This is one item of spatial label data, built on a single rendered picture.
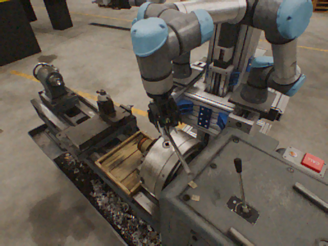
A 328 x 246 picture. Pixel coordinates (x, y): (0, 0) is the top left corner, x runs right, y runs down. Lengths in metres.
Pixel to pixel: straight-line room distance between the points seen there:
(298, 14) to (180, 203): 0.65
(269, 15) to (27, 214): 2.30
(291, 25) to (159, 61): 0.45
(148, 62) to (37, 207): 2.08
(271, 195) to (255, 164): 0.12
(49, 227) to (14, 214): 0.39
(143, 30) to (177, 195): 0.46
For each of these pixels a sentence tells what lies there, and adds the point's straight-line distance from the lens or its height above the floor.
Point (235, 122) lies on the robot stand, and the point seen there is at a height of 1.09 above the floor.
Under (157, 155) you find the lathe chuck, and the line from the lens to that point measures 0.79.
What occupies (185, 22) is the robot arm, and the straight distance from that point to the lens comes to 0.48.
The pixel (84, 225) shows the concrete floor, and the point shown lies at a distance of 2.09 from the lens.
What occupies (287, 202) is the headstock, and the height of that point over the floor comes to 1.25.
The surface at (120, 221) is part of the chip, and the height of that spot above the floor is 0.59.
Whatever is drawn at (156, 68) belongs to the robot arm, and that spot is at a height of 1.63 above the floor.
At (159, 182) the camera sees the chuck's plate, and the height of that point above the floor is 1.16.
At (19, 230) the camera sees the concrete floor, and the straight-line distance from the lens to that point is 2.32.
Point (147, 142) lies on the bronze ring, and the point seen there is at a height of 1.12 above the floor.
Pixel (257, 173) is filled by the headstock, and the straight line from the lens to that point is 0.75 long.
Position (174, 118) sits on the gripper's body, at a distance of 0.54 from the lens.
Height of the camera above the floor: 1.83
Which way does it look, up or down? 43 degrees down
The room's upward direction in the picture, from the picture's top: straight up
